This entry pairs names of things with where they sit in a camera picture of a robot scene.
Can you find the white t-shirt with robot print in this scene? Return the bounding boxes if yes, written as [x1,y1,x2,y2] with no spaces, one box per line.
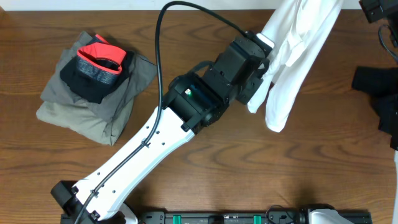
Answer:
[247,0,344,133]

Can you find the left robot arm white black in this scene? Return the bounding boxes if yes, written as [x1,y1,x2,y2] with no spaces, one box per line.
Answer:
[51,34,274,223]

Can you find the black garment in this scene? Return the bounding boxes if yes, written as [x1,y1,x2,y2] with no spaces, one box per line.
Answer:
[351,67,397,150]

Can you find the folded black red shorts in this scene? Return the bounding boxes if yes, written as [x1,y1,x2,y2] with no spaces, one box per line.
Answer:
[60,35,135,104]

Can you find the folded grey olive garment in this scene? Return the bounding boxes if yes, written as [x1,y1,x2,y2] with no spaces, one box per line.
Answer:
[36,31,157,145]

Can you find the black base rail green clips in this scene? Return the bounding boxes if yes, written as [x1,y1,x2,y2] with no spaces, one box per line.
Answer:
[139,204,373,224]

